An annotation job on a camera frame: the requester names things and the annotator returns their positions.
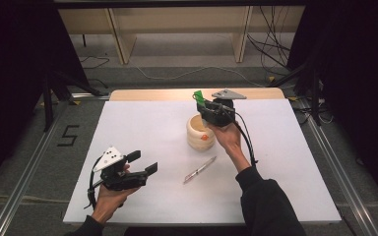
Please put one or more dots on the aluminium floor rail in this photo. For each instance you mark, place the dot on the aluminium floor rail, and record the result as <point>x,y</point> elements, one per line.
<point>341,177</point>
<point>23,183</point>

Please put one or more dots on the black tripod stand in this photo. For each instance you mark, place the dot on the black tripod stand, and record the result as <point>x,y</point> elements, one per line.
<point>47,105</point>
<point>315,98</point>

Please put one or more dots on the person's left hand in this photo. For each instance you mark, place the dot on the person's left hand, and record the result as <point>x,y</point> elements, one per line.
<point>108,203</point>

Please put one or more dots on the person's right hand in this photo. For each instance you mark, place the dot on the person's right hand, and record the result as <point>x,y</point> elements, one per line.
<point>228,137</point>

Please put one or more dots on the clear ballpoint pen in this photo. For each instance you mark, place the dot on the clear ballpoint pen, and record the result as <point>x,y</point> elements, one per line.
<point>199,170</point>

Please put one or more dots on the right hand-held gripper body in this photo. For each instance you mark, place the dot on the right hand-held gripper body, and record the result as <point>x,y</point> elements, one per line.
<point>220,114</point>

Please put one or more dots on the light wooden desk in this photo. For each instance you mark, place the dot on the light wooden desk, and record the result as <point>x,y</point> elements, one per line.
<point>124,42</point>

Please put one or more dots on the green highlighter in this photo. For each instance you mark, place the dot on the green highlighter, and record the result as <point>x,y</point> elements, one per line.
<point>199,97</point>

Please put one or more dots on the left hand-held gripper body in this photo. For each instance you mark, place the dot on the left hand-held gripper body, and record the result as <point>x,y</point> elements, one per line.
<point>121,180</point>

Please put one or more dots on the white table mat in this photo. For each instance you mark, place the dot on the white table mat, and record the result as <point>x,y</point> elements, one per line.
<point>164,131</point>

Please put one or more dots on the cream ribbed pen holder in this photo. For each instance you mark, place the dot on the cream ribbed pen holder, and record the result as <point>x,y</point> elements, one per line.
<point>195,137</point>

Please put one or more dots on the black curtain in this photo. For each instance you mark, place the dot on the black curtain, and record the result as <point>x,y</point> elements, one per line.
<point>357,82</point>
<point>13,82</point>

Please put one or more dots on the yellow tape mark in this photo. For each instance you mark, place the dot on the yellow tape mark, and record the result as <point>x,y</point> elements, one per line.
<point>77,103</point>
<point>293,98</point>
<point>271,78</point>

